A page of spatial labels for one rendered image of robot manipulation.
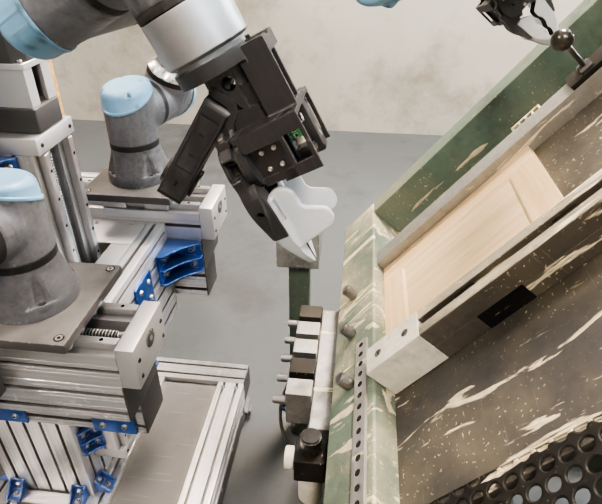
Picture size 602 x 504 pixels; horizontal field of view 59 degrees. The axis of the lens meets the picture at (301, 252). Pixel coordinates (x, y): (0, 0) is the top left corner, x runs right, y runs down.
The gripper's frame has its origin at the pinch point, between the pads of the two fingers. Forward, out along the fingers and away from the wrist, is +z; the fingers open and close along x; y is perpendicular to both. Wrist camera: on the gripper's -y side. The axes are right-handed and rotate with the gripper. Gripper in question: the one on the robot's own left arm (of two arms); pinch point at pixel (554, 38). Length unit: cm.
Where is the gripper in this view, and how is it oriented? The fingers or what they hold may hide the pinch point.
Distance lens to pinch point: 116.7
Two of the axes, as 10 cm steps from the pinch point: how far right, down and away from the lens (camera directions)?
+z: 7.8, 5.7, 2.7
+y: -1.1, -3.0, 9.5
